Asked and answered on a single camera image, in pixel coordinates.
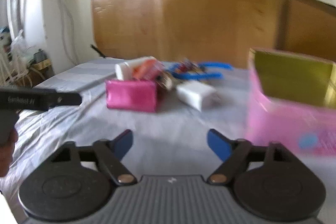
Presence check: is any person's left hand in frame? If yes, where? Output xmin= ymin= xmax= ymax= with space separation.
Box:
xmin=0 ymin=132 xmax=19 ymax=178

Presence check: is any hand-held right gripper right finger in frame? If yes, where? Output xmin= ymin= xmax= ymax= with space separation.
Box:
xmin=207 ymin=129 xmax=292 ymax=185

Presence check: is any black thin antenna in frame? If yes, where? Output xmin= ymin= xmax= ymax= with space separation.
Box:
xmin=90 ymin=44 xmax=107 ymax=59

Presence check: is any pink cardboard box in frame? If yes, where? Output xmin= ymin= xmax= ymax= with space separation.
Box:
xmin=247 ymin=48 xmax=336 ymax=157

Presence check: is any light grey bed sheet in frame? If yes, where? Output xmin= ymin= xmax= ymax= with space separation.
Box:
xmin=0 ymin=56 xmax=336 ymax=224

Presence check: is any gold round object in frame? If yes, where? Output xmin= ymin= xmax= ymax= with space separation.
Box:
xmin=157 ymin=74 xmax=174 ymax=91

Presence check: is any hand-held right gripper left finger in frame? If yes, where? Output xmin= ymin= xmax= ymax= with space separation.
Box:
xmin=50 ymin=129 xmax=138 ymax=186

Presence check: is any white charger adapter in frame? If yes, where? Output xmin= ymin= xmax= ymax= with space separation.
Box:
xmin=175 ymin=82 xmax=219 ymax=111

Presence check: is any clear plastic bag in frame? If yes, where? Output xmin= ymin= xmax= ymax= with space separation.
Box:
xmin=10 ymin=29 xmax=35 ymax=62

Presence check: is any magenta rectangular box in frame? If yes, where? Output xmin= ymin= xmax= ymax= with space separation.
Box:
xmin=105 ymin=79 xmax=159 ymax=113

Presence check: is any orange packet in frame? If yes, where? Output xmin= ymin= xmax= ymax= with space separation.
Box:
xmin=132 ymin=59 xmax=164 ymax=81

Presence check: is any wooden headboard panel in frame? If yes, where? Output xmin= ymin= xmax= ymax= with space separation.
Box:
xmin=90 ymin=0 xmax=292 ymax=70

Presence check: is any white plastic bottle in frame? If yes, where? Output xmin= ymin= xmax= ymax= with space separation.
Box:
xmin=115 ymin=56 xmax=158 ymax=81

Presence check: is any white wall cable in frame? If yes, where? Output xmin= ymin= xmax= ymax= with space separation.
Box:
xmin=48 ymin=0 xmax=77 ymax=65

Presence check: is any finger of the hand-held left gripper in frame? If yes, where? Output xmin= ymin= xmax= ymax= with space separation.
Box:
xmin=49 ymin=93 xmax=83 ymax=107

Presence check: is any wooden side cabinet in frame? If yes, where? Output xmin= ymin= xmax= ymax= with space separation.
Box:
xmin=275 ymin=0 xmax=336 ymax=65

